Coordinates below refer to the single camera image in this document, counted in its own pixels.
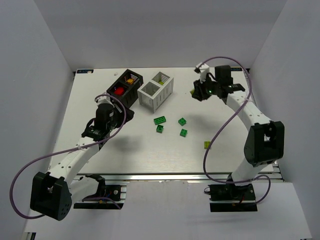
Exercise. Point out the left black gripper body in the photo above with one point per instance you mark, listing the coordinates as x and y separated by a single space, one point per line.
122 115

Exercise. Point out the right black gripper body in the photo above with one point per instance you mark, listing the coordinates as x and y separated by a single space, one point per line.
199 90

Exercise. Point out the red curved lego brick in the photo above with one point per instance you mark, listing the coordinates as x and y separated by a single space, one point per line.
119 91

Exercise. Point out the orange long lego brick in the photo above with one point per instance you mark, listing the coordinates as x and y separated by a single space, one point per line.
130 81

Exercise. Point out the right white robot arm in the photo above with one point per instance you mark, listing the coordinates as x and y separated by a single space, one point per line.
265 140

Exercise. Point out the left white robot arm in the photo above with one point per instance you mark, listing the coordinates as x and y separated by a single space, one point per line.
53 193

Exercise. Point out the right blue corner label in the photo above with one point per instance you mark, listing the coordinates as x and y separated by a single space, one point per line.
236 69

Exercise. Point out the blue corner label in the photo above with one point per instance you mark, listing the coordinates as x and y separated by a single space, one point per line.
84 71
236 69

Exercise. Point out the black slotted container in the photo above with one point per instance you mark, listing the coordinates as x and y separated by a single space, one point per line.
125 88

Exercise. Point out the green square lego upper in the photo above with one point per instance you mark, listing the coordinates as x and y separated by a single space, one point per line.
182 121

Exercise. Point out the white slotted container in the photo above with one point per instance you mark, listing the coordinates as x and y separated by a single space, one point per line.
152 95

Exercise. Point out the green square lego lower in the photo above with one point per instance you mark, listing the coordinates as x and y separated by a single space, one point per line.
183 132

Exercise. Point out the green long lego brick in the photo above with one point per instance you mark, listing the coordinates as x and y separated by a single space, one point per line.
159 120

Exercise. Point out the green upturned square lego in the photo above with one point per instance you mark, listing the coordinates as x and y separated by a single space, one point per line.
159 128

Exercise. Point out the lime square lego brick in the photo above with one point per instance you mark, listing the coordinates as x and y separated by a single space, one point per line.
207 145

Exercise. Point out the left blue corner label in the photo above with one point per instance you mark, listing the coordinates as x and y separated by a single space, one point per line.
84 71

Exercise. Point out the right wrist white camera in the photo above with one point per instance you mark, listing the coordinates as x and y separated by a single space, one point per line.
202 69

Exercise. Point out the wrist white camera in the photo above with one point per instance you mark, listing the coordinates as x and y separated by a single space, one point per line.
103 99
202 69

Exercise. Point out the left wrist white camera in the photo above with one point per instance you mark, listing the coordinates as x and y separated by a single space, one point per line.
103 99

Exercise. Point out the aluminium table front rail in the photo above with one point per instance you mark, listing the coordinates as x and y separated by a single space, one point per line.
155 177

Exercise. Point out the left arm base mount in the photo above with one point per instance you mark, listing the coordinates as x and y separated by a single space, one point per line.
94 192

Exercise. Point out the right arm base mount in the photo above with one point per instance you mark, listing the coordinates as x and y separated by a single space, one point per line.
227 196

